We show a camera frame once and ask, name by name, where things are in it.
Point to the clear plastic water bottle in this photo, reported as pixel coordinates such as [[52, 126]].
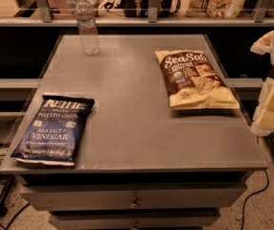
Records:
[[87, 27]]

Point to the yellow Sea Salt chips bag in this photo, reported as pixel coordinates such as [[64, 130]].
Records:
[[192, 82]]

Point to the colourful snack bag on shelf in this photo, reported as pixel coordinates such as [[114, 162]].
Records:
[[214, 8]]

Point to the black backpack on shelf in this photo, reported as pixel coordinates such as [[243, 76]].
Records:
[[139, 8]]

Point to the grey cabinet with drawers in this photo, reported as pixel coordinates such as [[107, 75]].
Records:
[[182, 166]]

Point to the upper drawer knob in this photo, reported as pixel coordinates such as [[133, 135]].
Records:
[[134, 204]]

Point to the blue Kettle chips bag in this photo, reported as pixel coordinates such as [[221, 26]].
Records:
[[55, 131]]

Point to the metal shelf rail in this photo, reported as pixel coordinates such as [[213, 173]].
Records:
[[57, 13]]

